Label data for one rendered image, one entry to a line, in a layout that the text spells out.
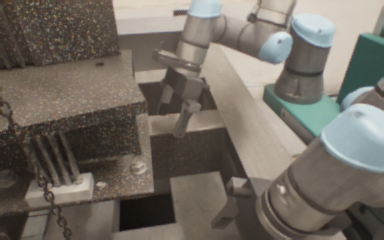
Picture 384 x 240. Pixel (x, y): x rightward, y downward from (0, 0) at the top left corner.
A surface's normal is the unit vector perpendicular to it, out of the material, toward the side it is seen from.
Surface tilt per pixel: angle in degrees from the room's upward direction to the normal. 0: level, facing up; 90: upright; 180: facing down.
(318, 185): 76
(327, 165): 71
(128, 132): 90
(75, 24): 90
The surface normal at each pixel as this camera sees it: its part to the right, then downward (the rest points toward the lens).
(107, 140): 0.17, 0.58
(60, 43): 0.38, 0.54
